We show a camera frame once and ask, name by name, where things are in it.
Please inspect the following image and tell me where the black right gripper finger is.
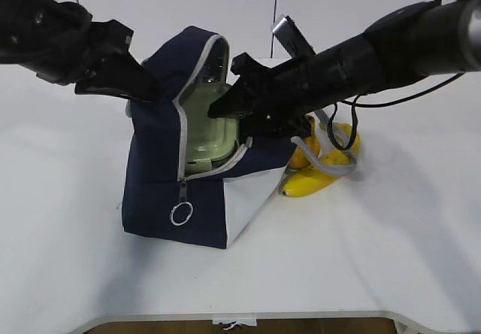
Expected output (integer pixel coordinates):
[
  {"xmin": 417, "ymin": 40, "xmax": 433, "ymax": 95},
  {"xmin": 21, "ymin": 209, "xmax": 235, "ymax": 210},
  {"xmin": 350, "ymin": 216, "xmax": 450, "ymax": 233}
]
[
  {"xmin": 240, "ymin": 115, "xmax": 310, "ymax": 138},
  {"xmin": 207, "ymin": 81, "xmax": 259, "ymax": 118}
]

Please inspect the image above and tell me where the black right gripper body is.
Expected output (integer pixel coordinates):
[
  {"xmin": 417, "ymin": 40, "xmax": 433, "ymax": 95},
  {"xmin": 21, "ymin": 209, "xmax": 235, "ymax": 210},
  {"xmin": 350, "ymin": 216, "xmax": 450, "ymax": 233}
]
[{"xmin": 231, "ymin": 44, "xmax": 383, "ymax": 120}]

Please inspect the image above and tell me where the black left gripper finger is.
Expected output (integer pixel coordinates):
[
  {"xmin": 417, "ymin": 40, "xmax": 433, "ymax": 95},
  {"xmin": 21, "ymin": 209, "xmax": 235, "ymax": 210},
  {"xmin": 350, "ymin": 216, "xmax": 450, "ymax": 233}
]
[
  {"xmin": 101, "ymin": 53, "xmax": 162, "ymax": 101},
  {"xmin": 74, "ymin": 74, "xmax": 154, "ymax": 102}
]

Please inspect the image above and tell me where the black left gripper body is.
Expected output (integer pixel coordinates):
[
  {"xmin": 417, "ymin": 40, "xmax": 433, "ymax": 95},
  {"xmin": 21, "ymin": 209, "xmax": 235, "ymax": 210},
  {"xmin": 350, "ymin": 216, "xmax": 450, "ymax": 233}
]
[{"xmin": 22, "ymin": 2, "xmax": 134, "ymax": 86}]

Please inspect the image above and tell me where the yellow pear-shaped fruit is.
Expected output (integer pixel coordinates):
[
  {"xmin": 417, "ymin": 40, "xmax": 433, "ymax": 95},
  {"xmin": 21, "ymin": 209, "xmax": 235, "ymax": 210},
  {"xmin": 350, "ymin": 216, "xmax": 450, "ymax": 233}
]
[{"xmin": 287, "ymin": 114, "xmax": 322, "ymax": 170}]

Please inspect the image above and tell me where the green lidded glass food container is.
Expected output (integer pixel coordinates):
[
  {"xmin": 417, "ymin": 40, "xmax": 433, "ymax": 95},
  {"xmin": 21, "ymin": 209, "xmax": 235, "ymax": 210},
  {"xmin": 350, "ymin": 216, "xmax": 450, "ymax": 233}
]
[{"xmin": 180, "ymin": 41, "xmax": 238, "ymax": 175}]

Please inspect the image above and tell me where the yellow banana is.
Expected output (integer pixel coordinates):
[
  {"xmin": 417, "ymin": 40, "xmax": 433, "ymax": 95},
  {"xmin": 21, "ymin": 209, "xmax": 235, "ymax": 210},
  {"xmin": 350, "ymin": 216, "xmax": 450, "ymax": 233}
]
[{"xmin": 279, "ymin": 115, "xmax": 349, "ymax": 198}]

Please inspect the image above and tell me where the navy blue insulated lunch bag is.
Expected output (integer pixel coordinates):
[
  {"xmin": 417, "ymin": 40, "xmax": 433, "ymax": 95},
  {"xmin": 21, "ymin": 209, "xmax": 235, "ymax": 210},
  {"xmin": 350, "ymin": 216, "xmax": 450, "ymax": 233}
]
[{"xmin": 122, "ymin": 26, "xmax": 295, "ymax": 249}]

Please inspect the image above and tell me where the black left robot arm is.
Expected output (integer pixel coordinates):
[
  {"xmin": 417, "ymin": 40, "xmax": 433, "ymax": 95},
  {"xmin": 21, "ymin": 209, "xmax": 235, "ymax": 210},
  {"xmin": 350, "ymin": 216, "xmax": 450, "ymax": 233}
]
[{"xmin": 1, "ymin": 0, "xmax": 161, "ymax": 102}]

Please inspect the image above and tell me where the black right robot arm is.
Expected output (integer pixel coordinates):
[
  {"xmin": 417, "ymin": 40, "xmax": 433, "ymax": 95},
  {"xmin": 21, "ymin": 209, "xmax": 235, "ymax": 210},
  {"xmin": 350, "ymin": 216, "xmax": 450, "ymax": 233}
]
[{"xmin": 207, "ymin": 0, "xmax": 480, "ymax": 136}]

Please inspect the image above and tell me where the white tape on table edge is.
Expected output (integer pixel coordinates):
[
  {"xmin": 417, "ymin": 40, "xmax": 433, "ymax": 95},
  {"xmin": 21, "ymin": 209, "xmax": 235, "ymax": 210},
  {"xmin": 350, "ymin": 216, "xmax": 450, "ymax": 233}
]
[{"xmin": 211, "ymin": 317, "xmax": 258, "ymax": 331}]

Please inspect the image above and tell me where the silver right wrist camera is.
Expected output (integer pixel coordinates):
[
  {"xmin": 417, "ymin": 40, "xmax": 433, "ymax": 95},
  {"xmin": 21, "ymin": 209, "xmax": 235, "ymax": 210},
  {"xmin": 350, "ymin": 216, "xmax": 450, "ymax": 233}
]
[{"xmin": 271, "ymin": 14, "xmax": 315, "ymax": 58}]

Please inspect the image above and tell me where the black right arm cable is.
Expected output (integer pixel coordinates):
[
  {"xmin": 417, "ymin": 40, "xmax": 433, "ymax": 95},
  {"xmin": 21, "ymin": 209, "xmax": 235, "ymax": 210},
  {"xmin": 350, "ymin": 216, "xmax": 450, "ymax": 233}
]
[{"xmin": 326, "ymin": 0, "xmax": 481, "ymax": 153}]

